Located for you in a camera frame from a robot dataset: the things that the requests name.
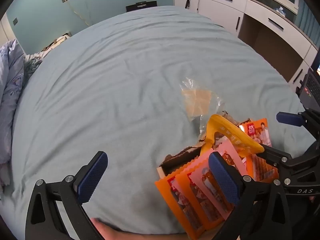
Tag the bedside clutter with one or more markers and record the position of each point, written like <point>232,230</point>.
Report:
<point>58,41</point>

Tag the green patterned pillow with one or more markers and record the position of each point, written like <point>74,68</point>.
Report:
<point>32,63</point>

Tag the wall switch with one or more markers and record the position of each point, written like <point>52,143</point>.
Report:
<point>15,21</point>

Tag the white cabinet unit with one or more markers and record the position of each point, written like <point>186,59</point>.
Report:
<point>225,7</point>

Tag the clear plastic cracker bag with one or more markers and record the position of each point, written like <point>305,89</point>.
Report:
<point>197,100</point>

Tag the floral quilt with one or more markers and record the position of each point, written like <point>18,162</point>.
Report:
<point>10,80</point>

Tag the black headboard item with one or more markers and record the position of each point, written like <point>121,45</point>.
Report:
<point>141,5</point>

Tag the orange waffle snack packet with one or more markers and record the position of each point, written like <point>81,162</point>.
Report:
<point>262,170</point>

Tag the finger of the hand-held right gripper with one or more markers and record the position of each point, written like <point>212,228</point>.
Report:
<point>275,156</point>
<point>290,118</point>

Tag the cardboard box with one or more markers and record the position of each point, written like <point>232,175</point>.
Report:
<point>180,158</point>

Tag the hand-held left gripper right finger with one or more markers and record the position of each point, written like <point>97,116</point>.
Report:
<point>223,177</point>

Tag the yellow snack bag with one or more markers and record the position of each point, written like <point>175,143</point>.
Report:
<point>225,130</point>

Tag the dark laptop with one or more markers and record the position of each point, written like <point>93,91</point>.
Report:
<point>311,87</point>

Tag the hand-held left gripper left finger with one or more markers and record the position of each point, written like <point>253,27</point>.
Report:
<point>92,177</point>

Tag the pink snack packet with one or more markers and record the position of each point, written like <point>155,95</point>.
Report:
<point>230,155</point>

